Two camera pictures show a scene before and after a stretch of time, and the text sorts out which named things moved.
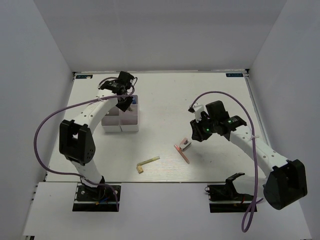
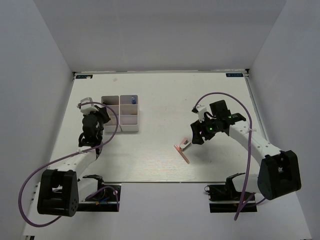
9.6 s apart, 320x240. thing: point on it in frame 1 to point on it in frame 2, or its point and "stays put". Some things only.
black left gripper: (123, 107) to (102, 112)
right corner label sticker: (234, 75) stays put
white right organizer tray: (129, 120) stays put
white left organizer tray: (110, 122) stays put
